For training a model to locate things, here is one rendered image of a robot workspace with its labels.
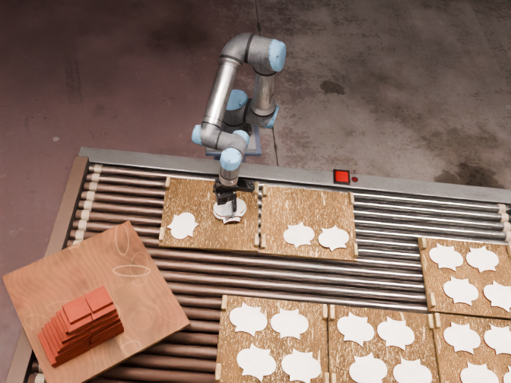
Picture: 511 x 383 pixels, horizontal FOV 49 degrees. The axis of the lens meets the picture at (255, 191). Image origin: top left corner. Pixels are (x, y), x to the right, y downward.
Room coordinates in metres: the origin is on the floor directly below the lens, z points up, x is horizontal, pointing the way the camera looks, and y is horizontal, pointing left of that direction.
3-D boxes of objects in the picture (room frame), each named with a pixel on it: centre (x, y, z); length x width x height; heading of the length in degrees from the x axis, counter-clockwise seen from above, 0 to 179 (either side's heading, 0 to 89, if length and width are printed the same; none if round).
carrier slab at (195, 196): (1.34, 0.17, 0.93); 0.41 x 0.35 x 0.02; 98
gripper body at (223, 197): (1.34, 0.12, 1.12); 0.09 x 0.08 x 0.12; 117
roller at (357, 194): (1.57, -0.22, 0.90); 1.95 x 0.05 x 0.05; 95
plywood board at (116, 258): (0.81, 0.50, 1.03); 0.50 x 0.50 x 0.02; 41
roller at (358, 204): (1.52, -0.22, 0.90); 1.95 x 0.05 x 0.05; 95
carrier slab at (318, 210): (1.38, -0.25, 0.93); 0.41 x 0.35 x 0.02; 96
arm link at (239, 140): (1.45, 0.12, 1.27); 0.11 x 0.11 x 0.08; 82
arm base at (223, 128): (1.87, 0.16, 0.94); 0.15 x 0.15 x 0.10
